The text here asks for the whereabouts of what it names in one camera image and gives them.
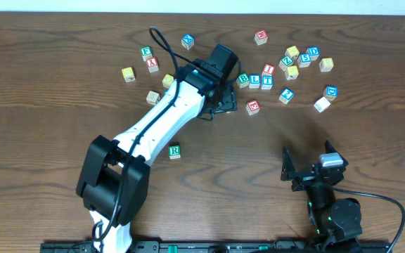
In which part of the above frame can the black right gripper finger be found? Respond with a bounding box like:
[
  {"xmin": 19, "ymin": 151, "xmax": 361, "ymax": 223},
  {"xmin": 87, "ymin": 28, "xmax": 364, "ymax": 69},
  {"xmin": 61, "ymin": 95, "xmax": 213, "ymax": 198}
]
[
  {"xmin": 324, "ymin": 140, "xmax": 337, "ymax": 154},
  {"xmin": 281, "ymin": 146, "xmax": 296, "ymax": 181}
]

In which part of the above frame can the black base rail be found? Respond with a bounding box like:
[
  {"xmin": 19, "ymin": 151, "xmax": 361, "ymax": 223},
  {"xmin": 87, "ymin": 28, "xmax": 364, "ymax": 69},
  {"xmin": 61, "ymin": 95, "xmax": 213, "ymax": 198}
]
[{"xmin": 40, "ymin": 238, "xmax": 393, "ymax": 253}]

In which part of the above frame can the blue 5 block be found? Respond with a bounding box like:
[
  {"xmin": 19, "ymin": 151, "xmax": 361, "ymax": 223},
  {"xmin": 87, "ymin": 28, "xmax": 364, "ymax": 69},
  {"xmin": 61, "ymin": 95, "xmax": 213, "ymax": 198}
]
[{"xmin": 297, "ymin": 53, "xmax": 311, "ymax": 68}]

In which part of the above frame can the yellow 8 block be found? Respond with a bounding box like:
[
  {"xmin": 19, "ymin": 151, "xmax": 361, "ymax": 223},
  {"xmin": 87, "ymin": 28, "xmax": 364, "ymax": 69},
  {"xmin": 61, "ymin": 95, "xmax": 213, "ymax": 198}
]
[{"xmin": 319, "ymin": 58, "xmax": 334, "ymax": 72}]

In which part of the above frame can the blue 2 block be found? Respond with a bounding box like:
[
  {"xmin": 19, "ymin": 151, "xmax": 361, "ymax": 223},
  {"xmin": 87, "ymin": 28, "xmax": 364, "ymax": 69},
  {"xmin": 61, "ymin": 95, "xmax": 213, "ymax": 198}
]
[{"xmin": 279, "ymin": 88, "xmax": 294, "ymax": 104}]

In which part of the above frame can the red Q block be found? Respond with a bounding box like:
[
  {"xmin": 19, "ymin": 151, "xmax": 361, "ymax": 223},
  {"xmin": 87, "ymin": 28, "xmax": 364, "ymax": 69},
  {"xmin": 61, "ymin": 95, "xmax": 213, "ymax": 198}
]
[{"xmin": 245, "ymin": 100, "xmax": 261, "ymax": 115}]

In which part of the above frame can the plain white block right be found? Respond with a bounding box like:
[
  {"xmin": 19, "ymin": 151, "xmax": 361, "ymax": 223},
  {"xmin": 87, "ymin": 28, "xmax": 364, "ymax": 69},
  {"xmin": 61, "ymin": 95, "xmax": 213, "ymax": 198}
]
[{"xmin": 314, "ymin": 97, "xmax": 331, "ymax": 113}]

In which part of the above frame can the blue D block upper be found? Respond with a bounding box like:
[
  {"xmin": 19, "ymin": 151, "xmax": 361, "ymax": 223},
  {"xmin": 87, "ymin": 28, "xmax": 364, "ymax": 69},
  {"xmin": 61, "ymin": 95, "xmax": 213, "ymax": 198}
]
[{"xmin": 306, "ymin": 46, "xmax": 320, "ymax": 61}]

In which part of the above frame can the red X block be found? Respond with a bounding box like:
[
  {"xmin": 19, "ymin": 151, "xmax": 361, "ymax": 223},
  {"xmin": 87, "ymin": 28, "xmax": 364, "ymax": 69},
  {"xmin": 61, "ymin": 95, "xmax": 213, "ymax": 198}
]
[{"xmin": 146, "ymin": 57, "xmax": 159, "ymax": 73}]

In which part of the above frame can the red M block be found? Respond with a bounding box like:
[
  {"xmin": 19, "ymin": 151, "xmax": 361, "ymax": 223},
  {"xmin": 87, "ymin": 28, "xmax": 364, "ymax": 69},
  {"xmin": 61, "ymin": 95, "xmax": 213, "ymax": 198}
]
[{"xmin": 255, "ymin": 30, "xmax": 269, "ymax": 46}]

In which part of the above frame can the yellow block far left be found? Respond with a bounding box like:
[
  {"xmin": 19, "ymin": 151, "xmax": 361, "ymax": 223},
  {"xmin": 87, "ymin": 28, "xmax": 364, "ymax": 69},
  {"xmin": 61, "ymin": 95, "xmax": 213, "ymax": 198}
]
[{"xmin": 122, "ymin": 67, "xmax": 136, "ymax": 82}]

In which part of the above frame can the red I block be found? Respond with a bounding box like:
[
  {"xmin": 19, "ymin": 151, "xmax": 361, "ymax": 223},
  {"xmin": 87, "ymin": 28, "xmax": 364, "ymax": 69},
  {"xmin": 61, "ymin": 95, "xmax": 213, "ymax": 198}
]
[{"xmin": 262, "ymin": 63, "xmax": 276, "ymax": 76}]

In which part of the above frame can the green F block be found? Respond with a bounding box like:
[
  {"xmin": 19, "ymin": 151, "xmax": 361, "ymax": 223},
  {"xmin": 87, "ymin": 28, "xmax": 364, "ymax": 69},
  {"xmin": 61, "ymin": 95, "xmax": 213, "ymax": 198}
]
[{"xmin": 140, "ymin": 46, "xmax": 153, "ymax": 61}]

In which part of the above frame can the green R block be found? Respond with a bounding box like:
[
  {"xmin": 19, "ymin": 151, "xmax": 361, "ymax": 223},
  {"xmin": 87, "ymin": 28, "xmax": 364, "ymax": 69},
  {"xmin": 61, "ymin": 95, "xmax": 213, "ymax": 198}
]
[{"xmin": 169, "ymin": 145, "xmax": 181, "ymax": 160}]

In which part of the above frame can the blue X block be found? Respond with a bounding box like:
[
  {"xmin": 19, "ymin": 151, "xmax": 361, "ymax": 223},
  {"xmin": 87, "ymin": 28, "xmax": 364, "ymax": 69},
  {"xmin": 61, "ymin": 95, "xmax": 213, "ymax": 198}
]
[{"xmin": 181, "ymin": 34, "xmax": 195, "ymax": 50}]

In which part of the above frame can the green Z block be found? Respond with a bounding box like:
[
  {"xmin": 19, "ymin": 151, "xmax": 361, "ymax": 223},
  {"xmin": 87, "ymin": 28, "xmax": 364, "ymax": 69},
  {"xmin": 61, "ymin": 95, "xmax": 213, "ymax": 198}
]
[{"xmin": 278, "ymin": 56, "xmax": 293, "ymax": 71}]

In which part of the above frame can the yellow block below Z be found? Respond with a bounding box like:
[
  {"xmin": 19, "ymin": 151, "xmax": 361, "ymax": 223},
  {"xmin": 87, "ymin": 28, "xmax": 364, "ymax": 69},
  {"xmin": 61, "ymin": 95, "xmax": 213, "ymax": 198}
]
[{"xmin": 285, "ymin": 65, "xmax": 299, "ymax": 80}]

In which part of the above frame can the blue L block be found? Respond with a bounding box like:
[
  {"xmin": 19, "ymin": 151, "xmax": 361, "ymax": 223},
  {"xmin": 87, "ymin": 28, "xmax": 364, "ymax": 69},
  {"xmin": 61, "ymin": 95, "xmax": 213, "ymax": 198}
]
[{"xmin": 249, "ymin": 74, "xmax": 261, "ymax": 89}]

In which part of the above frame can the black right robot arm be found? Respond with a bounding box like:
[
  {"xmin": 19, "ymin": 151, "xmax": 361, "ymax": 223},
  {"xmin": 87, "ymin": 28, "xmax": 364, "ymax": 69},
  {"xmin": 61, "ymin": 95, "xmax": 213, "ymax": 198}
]
[{"xmin": 281, "ymin": 141, "xmax": 362, "ymax": 249}]

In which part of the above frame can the yellow block near P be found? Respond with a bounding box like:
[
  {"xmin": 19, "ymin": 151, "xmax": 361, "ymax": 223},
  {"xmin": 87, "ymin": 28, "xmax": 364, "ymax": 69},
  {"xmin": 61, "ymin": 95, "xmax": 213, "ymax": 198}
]
[{"xmin": 162, "ymin": 74, "xmax": 174, "ymax": 89}]

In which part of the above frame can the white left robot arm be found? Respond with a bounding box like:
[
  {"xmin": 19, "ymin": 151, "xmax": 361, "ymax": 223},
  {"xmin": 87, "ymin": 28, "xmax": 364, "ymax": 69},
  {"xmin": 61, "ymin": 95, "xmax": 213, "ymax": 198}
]
[{"xmin": 76, "ymin": 59, "xmax": 237, "ymax": 252}]

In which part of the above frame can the blue d block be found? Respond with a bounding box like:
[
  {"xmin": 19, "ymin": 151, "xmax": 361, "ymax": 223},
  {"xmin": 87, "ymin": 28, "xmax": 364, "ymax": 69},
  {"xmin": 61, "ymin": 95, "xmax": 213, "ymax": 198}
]
[
  {"xmin": 306, "ymin": 46, "xmax": 320, "ymax": 61},
  {"xmin": 323, "ymin": 86, "xmax": 338, "ymax": 101}
]

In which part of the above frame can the blue D block lower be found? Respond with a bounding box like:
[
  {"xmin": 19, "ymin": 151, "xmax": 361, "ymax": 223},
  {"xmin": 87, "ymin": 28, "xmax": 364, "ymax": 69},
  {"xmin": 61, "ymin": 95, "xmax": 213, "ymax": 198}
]
[{"xmin": 323, "ymin": 86, "xmax": 338, "ymax": 101}]

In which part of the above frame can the plain number 6 block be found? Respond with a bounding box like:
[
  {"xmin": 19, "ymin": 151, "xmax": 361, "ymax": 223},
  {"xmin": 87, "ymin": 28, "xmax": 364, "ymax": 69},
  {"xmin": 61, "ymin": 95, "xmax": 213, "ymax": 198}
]
[{"xmin": 146, "ymin": 91, "xmax": 160, "ymax": 105}]

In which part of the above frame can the yellow block top right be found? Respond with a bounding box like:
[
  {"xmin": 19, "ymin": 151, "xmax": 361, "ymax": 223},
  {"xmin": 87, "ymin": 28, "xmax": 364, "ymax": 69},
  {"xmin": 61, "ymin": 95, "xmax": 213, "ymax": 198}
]
[{"xmin": 285, "ymin": 46, "xmax": 300, "ymax": 60}]

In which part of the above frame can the blue T block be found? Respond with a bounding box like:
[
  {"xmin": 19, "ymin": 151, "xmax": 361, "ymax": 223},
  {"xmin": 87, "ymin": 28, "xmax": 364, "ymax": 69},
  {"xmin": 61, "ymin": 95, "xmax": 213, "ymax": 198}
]
[{"xmin": 261, "ymin": 75, "xmax": 274, "ymax": 90}]

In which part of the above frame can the green B block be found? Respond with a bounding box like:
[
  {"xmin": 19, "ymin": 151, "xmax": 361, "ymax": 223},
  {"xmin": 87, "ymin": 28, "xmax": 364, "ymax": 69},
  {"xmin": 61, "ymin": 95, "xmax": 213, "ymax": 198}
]
[{"xmin": 236, "ymin": 73, "xmax": 250, "ymax": 89}]

